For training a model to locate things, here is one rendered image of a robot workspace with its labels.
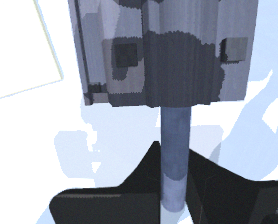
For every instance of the blue-grey cylinder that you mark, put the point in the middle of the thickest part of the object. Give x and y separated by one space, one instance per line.
175 134

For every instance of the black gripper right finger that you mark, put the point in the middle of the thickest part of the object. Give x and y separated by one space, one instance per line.
215 195

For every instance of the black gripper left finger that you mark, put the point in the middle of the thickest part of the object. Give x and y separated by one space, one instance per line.
135 201

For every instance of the dark grey housing block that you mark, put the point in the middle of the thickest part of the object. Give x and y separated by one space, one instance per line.
169 53

